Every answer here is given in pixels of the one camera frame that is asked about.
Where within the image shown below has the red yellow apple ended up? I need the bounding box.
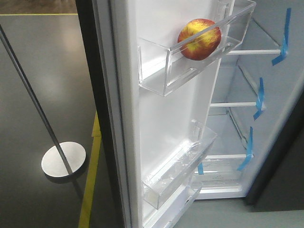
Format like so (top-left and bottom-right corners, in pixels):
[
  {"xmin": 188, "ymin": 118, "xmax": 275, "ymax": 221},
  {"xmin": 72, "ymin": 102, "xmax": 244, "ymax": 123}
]
[{"xmin": 178, "ymin": 19, "xmax": 221, "ymax": 61}]

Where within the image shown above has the open fridge door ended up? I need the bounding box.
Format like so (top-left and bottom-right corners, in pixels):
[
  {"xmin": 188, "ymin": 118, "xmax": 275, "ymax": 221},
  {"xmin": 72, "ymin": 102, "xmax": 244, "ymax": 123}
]
[{"xmin": 75, "ymin": 0, "xmax": 257, "ymax": 228}]

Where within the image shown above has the dark grey fridge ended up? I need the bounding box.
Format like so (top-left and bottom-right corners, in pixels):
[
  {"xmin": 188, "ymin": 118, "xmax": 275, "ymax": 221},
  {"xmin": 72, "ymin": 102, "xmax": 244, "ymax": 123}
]
[{"xmin": 195, "ymin": 0, "xmax": 304, "ymax": 211}]

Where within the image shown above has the middle clear door bin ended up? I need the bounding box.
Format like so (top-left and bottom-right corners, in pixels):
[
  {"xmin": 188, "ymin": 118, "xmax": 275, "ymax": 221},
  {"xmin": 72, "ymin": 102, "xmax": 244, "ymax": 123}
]
[{"xmin": 142, "ymin": 120, "xmax": 217, "ymax": 209}]

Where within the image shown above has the clear door bin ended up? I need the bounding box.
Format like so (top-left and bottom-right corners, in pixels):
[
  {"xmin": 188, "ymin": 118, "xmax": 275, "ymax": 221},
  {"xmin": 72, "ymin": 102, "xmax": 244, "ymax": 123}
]
[
  {"xmin": 143, "ymin": 182, "xmax": 202, "ymax": 228},
  {"xmin": 137, "ymin": 0, "xmax": 256, "ymax": 96},
  {"xmin": 142, "ymin": 120, "xmax": 217, "ymax": 209}
]

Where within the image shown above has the upper clear door bin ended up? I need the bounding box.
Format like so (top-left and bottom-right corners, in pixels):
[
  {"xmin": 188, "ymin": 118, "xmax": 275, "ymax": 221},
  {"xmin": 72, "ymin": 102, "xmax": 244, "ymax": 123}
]
[{"xmin": 137, "ymin": 0, "xmax": 256, "ymax": 96}]

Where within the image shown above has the blue tape strip drawer left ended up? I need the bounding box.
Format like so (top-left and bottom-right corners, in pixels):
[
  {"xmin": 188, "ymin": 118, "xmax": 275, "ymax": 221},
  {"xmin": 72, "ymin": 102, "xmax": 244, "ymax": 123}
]
[{"xmin": 197, "ymin": 163, "xmax": 204, "ymax": 175}]

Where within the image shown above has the clear crisper drawer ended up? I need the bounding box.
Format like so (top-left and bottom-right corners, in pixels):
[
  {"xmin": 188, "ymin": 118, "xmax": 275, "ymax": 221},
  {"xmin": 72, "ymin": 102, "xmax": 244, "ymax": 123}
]
[{"xmin": 194, "ymin": 154, "xmax": 246, "ymax": 192}]

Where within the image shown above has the silver pole stand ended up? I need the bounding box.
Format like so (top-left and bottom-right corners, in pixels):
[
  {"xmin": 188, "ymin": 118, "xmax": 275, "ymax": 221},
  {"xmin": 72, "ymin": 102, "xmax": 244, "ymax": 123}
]
[{"xmin": 0, "ymin": 28, "xmax": 86, "ymax": 178}]

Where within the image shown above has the lower clear door bin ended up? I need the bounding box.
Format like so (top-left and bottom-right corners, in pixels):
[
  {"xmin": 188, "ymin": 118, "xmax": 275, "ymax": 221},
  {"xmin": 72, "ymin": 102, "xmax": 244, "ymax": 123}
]
[{"xmin": 143, "ymin": 182, "xmax": 202, "ymax": 228}]

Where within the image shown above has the blue tape strip lower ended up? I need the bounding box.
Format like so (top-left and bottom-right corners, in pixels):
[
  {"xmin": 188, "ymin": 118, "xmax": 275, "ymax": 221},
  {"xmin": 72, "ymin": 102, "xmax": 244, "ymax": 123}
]
[{"xmin": 237, "ymin": 126, "xmax": 253, "ymax": 171}]

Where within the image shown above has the blue tape strip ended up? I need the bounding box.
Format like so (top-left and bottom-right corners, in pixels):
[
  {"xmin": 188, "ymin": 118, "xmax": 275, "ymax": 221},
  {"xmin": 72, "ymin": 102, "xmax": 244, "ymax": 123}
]
[
  {"xmin": 272, "ymin": 8, "xmax": 292, "ymax": 66},
  {"xmin": 237, "ymin": 126, "xmax": 253, "ymax": 171},
  {"xmin": 253, "ymin": 77, "xmax": 266, "ymax": 121}
]

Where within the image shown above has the blue tape strip middle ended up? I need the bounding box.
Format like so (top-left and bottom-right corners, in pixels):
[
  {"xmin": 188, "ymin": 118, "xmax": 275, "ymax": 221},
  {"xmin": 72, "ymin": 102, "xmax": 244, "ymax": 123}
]
[{"xmin": 253, "ymin": 77, "xmax": 266, "ymax": 121}]

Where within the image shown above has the blue tape strip upper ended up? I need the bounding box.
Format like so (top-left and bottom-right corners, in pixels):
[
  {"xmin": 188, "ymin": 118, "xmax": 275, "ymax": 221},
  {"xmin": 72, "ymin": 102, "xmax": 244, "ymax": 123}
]
[{"xmin": 272, "ymin": 8, "xmax": 292, "ymax": 66}]

